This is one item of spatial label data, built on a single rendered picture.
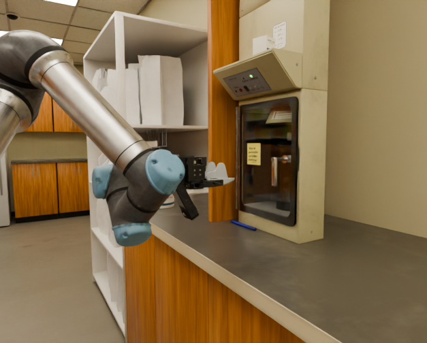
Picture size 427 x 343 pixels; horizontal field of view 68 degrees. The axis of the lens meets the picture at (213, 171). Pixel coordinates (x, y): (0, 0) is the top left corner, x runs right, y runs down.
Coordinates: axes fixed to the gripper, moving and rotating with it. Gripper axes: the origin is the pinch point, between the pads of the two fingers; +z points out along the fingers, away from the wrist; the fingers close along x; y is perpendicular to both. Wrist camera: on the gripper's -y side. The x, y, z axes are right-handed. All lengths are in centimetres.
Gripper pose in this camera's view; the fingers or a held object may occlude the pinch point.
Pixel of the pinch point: (227, 181)
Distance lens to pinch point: 88.3
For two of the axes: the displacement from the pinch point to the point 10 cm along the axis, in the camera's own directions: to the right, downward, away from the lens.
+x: -5.1, -0.8, 8.6
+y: 0.0, -10.0, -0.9
